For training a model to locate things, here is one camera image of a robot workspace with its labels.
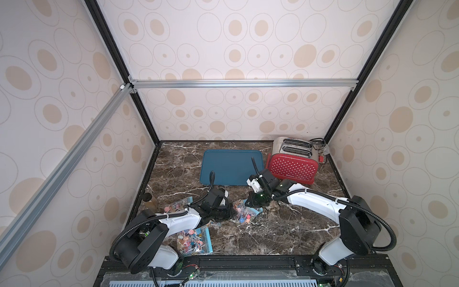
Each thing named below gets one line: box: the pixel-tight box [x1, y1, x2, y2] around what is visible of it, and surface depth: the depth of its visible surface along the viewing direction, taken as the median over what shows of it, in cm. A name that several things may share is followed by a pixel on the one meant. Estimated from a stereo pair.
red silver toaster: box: [268, 136, 319, 185], surface depth 95 cm
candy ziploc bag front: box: [176, 225, 214, 256], surface depth 81 cm
